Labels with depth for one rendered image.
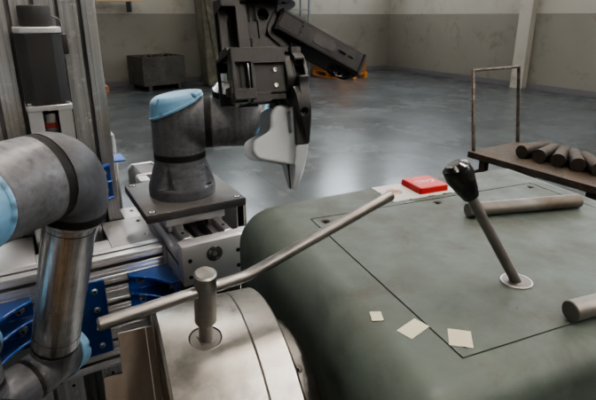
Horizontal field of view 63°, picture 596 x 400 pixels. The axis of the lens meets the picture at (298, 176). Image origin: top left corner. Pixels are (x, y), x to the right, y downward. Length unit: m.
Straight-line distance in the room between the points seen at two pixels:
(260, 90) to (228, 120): 0.56
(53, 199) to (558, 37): 11.49
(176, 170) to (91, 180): 0.42
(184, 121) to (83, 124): 0.26
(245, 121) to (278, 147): 0.55
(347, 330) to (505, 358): 0.15
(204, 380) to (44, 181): 0.30
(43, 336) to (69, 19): 0.65
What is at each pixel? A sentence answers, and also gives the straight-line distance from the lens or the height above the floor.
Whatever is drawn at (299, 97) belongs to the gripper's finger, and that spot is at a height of 1.47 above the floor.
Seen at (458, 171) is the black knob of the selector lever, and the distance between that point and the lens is 0.54.
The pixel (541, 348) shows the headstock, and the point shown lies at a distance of 0.53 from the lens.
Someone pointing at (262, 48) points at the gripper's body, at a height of 1.52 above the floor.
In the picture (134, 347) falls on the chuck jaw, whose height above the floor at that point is 1.19.
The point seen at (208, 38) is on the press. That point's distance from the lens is 11.31.
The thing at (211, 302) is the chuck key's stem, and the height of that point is 1.29.
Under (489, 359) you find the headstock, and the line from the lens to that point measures 0.50.
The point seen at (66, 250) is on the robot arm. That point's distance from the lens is 0.78.
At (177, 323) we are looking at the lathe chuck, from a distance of 0.56.
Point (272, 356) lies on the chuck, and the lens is 0.53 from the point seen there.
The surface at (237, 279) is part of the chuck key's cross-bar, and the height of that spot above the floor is 1.30.
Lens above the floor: 1.55
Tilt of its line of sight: 18 degrees down
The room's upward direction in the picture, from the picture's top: straight up
